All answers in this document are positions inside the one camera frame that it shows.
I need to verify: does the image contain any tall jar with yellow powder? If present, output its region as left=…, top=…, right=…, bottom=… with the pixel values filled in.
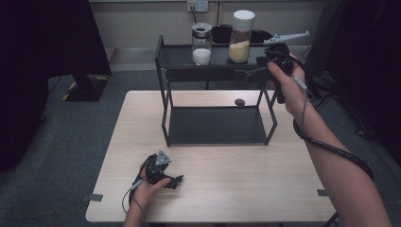
left=228, top=9, right=255, bottom=63

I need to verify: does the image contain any thin black cable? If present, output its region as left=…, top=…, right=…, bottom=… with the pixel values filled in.
left=121, top=179, right=147, bottom=223

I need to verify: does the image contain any black round object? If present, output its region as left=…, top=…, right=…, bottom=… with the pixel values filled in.
left=211, top=24, right=274, bottom=44

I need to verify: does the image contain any black plug cable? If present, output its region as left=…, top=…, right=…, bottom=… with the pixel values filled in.
left=189, top=5, right=199, bottom=25

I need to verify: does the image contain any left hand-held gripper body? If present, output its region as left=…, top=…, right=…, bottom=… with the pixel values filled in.
left=143, top=148, right=174, bottom=185

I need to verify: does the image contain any black two-tier metal rack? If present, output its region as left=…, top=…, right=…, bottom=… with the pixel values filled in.
left=154, top=33, right=280, bottom=148

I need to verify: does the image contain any person's right hand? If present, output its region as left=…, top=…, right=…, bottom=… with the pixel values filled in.
left=267, top=53, right=308, bottom=120

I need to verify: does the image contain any white wall socket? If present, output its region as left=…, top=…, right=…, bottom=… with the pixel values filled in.
left=186, top=0, right=209, bottom=13

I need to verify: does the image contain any glass jar with white powder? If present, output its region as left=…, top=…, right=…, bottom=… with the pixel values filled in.
left=191, top=22, right=213, bottom=66

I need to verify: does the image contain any black stand base striped tape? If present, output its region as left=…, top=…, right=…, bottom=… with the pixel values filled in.
left=61, top=73, right=110, bottom=102

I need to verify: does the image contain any black spiral-wrapped cable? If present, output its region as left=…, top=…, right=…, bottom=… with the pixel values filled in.
left=292, top=75, right=375, bottom=183

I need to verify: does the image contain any person's left hand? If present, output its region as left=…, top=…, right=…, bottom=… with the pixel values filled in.
left=131, top=158, right=172, bottom=212

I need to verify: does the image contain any dark curtain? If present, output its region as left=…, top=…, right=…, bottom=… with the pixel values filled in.
left=305, top=0, right=401, bottom=166
left=0, top=0, right=113, bottom=173

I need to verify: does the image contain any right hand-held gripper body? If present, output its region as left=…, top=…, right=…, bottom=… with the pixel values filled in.
left=255, top=30, right=311, bottom=105

